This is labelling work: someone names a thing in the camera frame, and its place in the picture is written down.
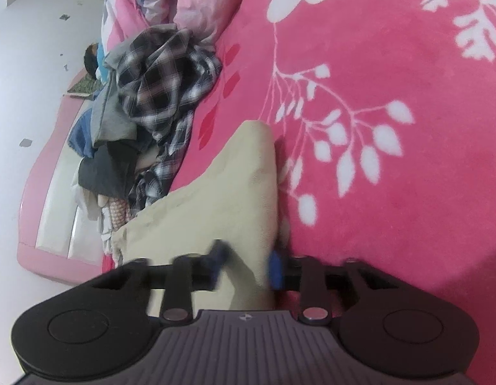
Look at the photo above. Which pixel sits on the teal blanket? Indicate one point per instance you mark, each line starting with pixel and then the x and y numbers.
pixel 103 71

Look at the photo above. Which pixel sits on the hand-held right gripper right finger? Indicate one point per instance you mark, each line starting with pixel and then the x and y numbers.
pixel 276 270

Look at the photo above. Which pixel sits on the black white plaid shirt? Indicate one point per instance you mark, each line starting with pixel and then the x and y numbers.
pixel 159 84

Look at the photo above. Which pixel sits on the green patterned pillow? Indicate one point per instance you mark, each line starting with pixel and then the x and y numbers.
pixel 83 87

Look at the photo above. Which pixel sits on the blue garment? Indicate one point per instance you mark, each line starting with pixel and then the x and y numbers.
pixel 81 136

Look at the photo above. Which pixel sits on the pink floral bed blanket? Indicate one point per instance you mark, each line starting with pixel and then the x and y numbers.
pixel 392 68

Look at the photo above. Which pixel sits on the light grey garment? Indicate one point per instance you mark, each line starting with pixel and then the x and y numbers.
pixel 111 120

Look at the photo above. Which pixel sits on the khaki pants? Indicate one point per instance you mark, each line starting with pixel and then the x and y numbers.
pixel 223 192

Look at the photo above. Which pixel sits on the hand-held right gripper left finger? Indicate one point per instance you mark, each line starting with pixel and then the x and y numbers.
pixel 217 262

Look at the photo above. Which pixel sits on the pink white patterned blanket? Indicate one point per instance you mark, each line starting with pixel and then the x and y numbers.
pixel 117 210

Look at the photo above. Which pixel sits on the pink white headboard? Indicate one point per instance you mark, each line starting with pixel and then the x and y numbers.
pixel 55 192

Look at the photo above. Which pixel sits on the white cloth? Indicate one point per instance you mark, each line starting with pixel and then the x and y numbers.
pixel 91 208

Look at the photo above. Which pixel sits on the dark grey garment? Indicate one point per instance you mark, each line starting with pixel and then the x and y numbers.
pixel 103 172

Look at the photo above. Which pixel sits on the pink floral quilt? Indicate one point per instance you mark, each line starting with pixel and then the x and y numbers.
pixel 199 4

